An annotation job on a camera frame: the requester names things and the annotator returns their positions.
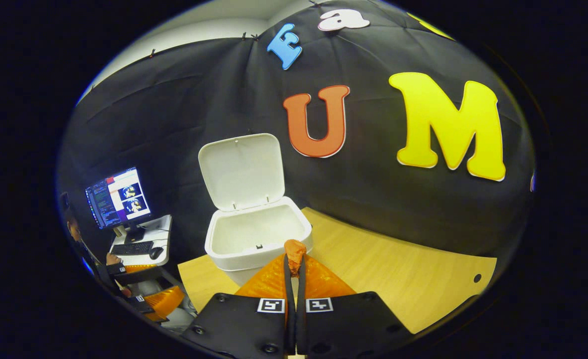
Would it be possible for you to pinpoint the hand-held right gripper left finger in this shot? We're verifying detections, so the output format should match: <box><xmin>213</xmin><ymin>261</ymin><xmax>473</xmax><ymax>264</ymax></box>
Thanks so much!
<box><xmin>182</xmin><ymin>252</ymin><xmax>297</xmax><ymax>359</ymax></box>

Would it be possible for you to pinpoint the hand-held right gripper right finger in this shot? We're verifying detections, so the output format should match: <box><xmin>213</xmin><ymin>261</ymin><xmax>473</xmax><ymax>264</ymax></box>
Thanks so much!
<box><xmin>296</xmin><ymin>254</ymin><xmax>414</xmax><ymax>359</ymax></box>

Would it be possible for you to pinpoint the orange paper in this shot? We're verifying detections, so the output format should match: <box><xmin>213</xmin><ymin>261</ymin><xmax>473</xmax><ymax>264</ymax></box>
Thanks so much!
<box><xmin>284</xmin><ymin>239</ymin><xmax>307</xmax><ymax>278</ymax></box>

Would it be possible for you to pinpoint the white desktop garbage bin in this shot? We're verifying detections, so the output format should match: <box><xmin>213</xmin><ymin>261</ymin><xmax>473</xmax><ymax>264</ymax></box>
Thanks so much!
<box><xmin>198</xmin><ymin>133</ymin><xmax>314</xmax><ymax>286</ymax></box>

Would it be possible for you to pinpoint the black keyboard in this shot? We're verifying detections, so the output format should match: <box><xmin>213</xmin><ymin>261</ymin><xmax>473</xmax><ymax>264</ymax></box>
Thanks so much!
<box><xmin>111</xmin><ymin>241</ymin><xmax>154</xmax><ymax>256</ymax></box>

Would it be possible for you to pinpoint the white side desk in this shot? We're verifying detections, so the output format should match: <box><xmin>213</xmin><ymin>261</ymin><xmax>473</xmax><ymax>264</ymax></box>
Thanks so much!
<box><xmin>109</xmin><ymin>215</ymin><xmax>173</xmax><ymax>267</ymax></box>

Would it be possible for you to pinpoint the computer monitor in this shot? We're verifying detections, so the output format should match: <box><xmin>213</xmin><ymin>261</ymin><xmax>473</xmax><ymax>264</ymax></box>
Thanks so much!
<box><xmin>85</xmin><ymin>167</ymin><xmax>153</xmax><ymax>245</ymax></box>

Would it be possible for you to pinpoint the black backdrop cloth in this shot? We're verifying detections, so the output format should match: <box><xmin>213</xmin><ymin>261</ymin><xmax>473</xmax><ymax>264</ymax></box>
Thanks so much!
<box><xmin>57</xmin><ymin>0</ymin><xmax>536</xmax><ymax>260</ymax></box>

